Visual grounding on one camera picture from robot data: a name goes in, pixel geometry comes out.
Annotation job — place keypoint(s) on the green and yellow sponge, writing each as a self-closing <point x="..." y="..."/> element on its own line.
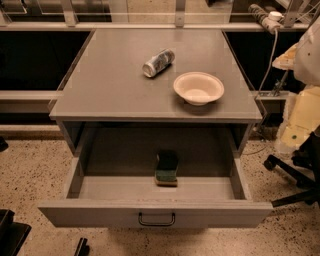
<point x="166" y="169"/>

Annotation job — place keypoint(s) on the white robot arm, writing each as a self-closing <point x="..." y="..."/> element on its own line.
<point x="303" y="58"/>

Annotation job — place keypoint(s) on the grey drawer cabinet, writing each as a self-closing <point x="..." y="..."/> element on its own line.
<point x="108" y="83"/>

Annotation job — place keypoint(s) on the open grey top drawer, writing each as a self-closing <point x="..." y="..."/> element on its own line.
<point x="112" y="180"/>

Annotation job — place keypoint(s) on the white paper bowl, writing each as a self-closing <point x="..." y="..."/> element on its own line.
<point x="198" y="88"/>

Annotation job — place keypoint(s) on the silver drink can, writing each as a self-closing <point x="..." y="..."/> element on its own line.
<point x="158" y="63"/>

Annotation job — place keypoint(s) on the small black floor object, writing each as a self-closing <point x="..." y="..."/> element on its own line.
<point x="82" y="248"/>

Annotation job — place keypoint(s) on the black office chair base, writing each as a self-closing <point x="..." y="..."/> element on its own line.
<point x="307" y="156"/>

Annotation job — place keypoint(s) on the white power strip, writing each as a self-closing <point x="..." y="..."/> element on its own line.
<point x="262" y="17"/>

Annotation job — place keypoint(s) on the black object bottom left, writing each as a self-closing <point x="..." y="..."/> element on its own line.
<point x="12" y="234"/>

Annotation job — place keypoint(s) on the black drawer handle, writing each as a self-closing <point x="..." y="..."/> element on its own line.
<point x="149" y="220"/>

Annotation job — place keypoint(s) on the metal railing frame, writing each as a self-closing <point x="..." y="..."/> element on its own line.
<point x="91" y="14"/>

